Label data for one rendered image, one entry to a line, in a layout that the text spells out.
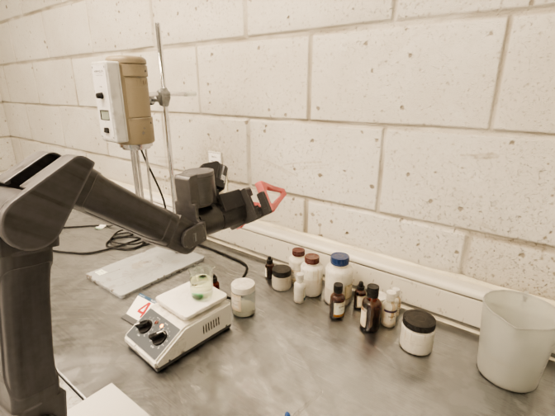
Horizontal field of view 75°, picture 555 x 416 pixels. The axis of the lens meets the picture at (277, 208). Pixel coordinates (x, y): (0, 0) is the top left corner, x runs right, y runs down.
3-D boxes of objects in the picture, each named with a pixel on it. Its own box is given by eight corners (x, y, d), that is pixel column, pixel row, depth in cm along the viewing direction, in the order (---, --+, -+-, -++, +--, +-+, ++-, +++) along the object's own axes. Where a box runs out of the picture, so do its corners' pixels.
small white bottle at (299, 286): (296, 304, 94) (296, 277, 92) (291, 299, 97) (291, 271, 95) (307, 302, 95) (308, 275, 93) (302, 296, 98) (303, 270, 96)
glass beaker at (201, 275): (191, 305, 79) (187, 272, 77) (189, 293, 84) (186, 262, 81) (218, 301, 81) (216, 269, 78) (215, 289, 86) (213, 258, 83)
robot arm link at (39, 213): (174, 219, 69) (7, 131, 44) (210, 227, 64) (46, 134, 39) (148, 281, 66) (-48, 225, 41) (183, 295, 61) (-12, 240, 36)
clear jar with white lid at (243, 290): (248, 301, 96) (248, 275, 93) (260, 313, 91) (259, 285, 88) (228, 309, 92) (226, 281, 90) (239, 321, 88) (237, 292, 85)
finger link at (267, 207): (266, 185, 82) (233, 194, 76) (285, 173, 76) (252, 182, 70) (277, 212, 81) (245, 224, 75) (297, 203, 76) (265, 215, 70)
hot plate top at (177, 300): (185, 322, 75) (184, 318, 74) (154, 300, 82) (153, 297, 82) (229, 298, 83) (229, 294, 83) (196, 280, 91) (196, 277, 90)
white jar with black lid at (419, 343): (438, 356, 76) (443, 327, 74) (406, 357, 76) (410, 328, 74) (423, 335, 83) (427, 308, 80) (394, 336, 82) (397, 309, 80)
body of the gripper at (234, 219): (226, 200, 80) (198, 209, 75) (251, 185, 72) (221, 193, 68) (237, 228, 80) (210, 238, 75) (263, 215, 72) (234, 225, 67)
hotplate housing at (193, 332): (157, 375, 71) (152, 341, 69) (125, 345, 79) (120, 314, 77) (239, 323, 87) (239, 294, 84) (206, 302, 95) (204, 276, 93)
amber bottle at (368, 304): (380, 323, 87) (384, 283, 83) (377, 334, 83) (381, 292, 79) (361, 319, 88) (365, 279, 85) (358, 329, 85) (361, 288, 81)
